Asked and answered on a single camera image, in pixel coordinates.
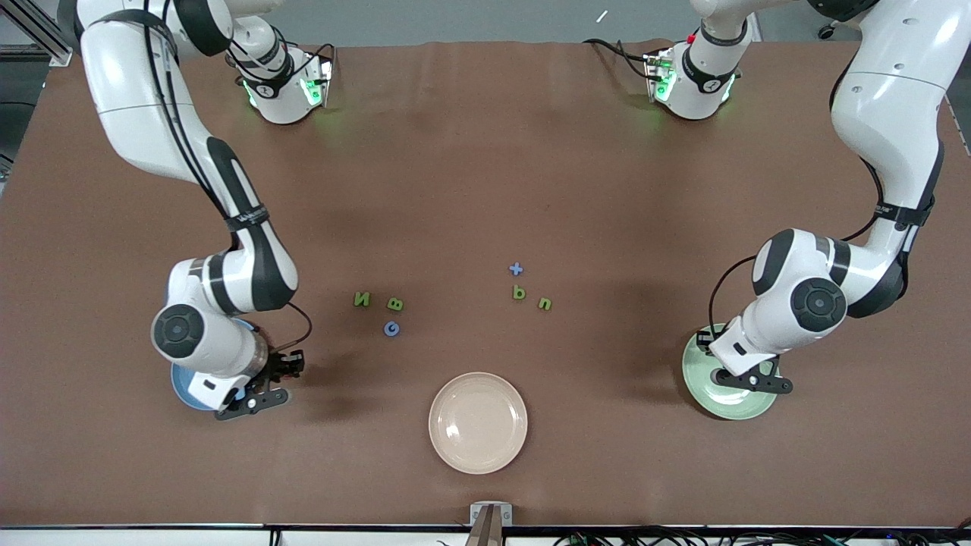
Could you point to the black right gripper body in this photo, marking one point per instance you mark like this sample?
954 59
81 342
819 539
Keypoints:
279 365

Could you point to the blue letter G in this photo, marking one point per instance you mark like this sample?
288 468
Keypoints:
386 328

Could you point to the green letter p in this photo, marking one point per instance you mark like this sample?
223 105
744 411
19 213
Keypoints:
519 292

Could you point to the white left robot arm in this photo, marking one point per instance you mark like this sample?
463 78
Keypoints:
887 114

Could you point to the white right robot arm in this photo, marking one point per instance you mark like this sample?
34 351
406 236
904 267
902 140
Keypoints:
144 114

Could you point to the green plate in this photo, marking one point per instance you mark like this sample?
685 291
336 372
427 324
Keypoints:
751 406

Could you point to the blue plate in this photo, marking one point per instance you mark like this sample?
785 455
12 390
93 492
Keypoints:
180 387

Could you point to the beige plate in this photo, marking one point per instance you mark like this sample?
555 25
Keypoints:
478 423

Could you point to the brown table cover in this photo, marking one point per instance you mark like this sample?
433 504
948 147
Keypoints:
485 152

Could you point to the white wheeled stand leg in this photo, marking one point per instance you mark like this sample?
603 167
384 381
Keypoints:
825 32

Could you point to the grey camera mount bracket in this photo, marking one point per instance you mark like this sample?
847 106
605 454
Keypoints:
491 523

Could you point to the aluminium frame profile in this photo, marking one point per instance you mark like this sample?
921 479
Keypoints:
38 34

